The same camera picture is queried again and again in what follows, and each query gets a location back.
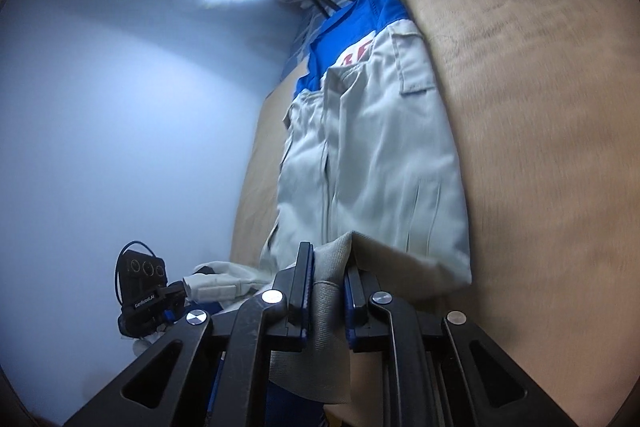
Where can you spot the left white gloved hand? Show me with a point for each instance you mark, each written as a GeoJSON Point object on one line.
{"type": "Point", "coordinates": [211, 288]}

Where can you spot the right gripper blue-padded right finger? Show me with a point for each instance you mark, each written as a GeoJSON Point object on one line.
{"type": "Point", "coordinates": [357, 289]}

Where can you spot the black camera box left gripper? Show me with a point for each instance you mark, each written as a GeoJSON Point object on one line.
{"type": "Point", "coordinates": [137, 271]}

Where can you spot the tan bed blanket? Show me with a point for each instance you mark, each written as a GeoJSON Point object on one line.
{"type": "Point", "coordinates": [543, 97]}

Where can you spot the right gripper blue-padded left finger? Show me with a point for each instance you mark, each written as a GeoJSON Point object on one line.
{"type": "Point", "coordinates": [295, 284]}

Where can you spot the beige and blue work jacket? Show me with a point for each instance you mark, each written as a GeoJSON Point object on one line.
{"type": "Point", "coordinates": [369, 171]}

